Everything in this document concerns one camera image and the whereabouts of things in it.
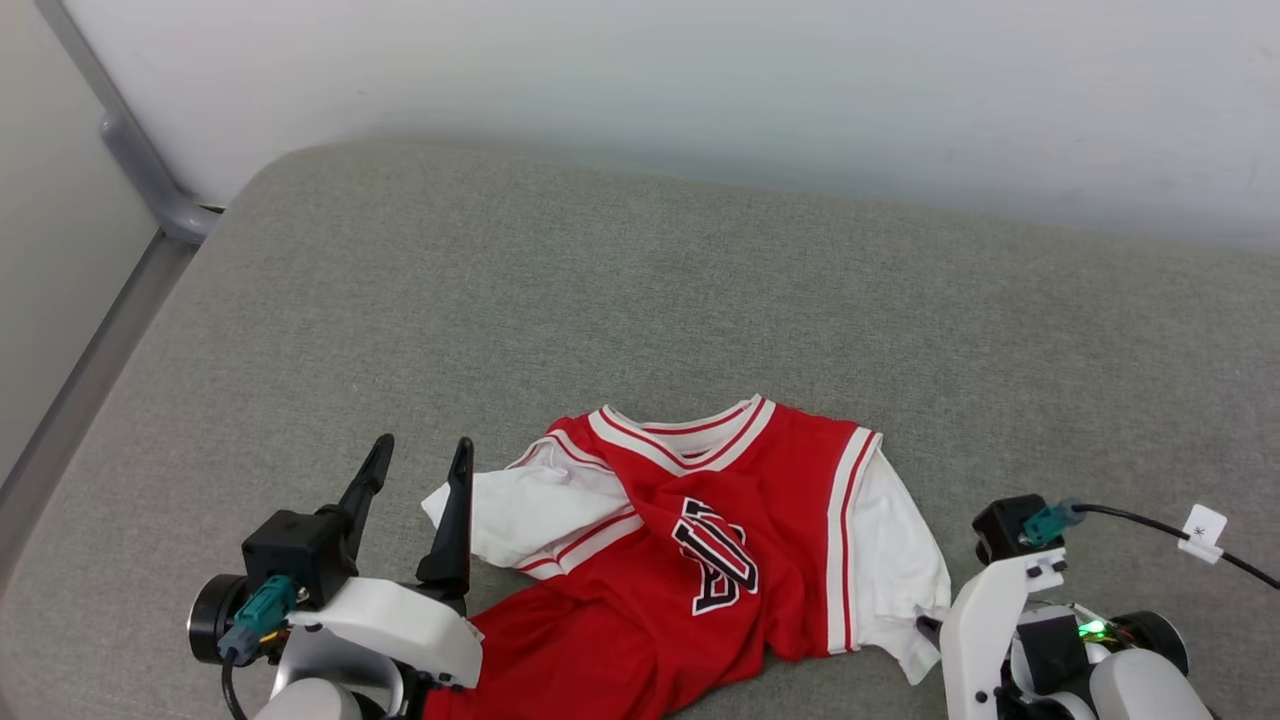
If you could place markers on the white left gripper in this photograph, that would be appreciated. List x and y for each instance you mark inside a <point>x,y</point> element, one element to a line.
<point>400,625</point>

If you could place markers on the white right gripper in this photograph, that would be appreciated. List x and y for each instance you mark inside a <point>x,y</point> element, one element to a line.
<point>980,640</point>

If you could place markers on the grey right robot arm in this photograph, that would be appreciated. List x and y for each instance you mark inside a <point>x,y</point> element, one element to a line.
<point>1140,690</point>

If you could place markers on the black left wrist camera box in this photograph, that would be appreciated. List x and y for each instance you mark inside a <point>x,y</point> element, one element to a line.
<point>295,550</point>

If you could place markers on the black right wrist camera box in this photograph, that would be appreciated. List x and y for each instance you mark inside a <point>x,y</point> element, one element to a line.
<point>1000,525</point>

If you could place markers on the teal left camera connector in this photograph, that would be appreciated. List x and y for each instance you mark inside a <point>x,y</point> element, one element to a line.
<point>262,608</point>

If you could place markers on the grey fabric sofa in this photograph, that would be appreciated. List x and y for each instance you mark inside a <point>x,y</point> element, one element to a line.
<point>600,300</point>

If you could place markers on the grey metal pipe rail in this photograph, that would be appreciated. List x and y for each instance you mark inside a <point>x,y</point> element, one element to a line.
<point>150,180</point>

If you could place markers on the red and white basketball jersey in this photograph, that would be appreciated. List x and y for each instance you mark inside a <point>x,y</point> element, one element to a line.
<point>620,640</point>

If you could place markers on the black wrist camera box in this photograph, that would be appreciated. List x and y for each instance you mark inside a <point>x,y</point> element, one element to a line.
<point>1000,525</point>
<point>295,550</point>

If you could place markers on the teal right camera connector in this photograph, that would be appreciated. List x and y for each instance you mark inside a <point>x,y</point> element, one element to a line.
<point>1048,523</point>

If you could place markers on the teal camera connector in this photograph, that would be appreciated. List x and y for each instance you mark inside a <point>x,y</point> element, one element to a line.
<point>1048,523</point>
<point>262,608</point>

